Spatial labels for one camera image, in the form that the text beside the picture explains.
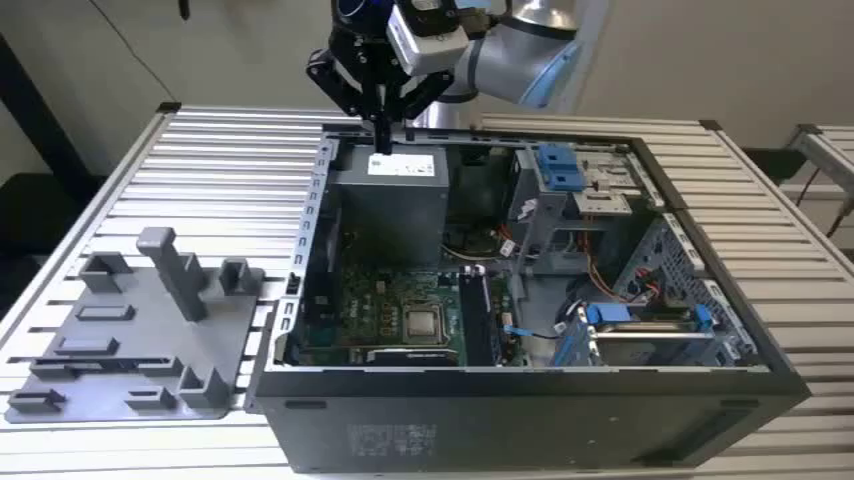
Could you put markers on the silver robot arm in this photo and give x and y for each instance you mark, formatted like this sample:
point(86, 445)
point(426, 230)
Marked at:
point(507, 55)

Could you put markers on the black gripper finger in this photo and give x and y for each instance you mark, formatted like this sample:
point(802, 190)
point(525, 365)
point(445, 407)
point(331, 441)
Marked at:
point(427, 92)
point(334, 80)

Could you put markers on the blue disk carrier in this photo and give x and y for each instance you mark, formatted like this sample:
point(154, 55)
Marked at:
point(557, 165)

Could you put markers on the silver CPU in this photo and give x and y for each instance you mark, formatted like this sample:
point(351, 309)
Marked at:
point(423, 326)

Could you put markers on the hard disk in blue carrier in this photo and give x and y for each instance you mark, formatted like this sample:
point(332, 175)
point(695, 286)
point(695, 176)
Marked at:
point(607, 316)

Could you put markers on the grey parts rack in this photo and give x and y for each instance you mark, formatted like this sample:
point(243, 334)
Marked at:
point(134, 340)

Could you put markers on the metal slat side table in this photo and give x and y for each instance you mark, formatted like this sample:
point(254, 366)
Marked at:
point(828, 145)

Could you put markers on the black hanging object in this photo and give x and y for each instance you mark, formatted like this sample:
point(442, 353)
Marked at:
point(184, 9)

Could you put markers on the grey power supply unit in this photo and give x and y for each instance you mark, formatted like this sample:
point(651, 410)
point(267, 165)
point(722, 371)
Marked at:
point(390, 220)

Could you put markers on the green motherboard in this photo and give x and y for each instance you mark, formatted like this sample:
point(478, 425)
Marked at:
point(374, 300)

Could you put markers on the black graphics card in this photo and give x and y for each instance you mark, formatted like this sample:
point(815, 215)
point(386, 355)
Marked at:
point(414, 356)

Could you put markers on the grey metal drive cage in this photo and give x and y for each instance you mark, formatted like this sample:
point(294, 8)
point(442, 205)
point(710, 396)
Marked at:
point(554, 220)

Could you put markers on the black PC case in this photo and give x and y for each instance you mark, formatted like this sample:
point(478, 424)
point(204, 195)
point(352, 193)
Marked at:
point(467, 425)

